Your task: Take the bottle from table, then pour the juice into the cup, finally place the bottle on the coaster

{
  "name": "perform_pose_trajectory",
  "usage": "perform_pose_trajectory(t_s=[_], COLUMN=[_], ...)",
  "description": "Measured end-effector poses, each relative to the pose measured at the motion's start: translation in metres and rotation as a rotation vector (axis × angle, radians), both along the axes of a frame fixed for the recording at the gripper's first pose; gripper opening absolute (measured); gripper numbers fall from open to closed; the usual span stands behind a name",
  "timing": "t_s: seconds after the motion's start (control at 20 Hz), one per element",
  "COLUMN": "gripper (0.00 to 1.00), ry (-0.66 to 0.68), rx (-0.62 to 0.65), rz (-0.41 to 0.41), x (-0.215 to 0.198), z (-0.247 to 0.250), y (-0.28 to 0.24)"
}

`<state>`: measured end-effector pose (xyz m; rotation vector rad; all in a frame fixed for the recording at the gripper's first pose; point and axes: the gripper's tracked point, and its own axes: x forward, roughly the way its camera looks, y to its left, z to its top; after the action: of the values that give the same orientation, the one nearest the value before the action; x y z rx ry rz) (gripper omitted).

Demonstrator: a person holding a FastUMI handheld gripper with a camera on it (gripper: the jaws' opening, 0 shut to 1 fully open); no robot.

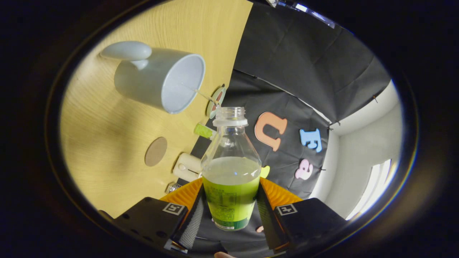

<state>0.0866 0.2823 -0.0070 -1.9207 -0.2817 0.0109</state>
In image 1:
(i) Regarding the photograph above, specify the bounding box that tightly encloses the green label juice bottle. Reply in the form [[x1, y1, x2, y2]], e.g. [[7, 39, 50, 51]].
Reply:
[[201, 106, 262, 231]]

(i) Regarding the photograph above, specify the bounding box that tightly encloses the ceiling light panel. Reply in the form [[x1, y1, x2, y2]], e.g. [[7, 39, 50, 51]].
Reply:
[[346, 159, 397, 221]]

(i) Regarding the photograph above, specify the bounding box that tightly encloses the cream toaster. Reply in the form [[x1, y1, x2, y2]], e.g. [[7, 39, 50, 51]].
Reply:
[[173, 153, 203, 182]]

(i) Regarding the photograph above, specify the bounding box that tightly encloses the pale green plate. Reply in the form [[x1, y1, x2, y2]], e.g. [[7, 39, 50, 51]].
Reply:
[[206, 86, 227, 119]]

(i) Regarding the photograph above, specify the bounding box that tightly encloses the round brown coaster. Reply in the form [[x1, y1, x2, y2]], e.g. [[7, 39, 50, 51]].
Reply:
[[145, 137, 168, 167]]

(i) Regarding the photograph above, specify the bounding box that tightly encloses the wooden table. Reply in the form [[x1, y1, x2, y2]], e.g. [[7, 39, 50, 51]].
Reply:
[[59, 0, 254, 219]]

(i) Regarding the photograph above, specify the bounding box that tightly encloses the capped green juice bottle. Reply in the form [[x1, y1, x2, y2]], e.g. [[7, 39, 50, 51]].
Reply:
[[194, 123, 217, 139]]

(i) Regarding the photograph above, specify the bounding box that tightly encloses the white cup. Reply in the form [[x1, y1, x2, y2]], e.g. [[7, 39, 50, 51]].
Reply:
[[100, 40, 206, 114]]

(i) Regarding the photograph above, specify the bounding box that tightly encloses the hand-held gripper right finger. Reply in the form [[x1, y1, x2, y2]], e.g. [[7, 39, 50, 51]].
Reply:
[[256, 177, 347, 251]]

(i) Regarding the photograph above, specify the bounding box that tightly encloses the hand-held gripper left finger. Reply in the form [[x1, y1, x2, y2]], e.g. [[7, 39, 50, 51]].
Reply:
[[113, 178, 205, 254]]

